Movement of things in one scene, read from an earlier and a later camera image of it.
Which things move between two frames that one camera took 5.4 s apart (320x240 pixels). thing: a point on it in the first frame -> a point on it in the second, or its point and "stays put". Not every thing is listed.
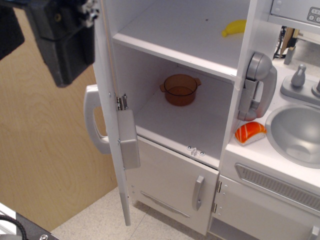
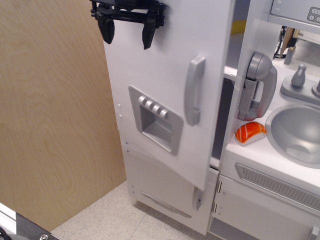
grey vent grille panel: [279, 187] stays put
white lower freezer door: [173, 186] stays put
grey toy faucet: [296, 86] stays put
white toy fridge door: [104, 16] -> [173, 98]
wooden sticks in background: [287, 37] stays put
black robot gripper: [65, 30] -> [132, 10]
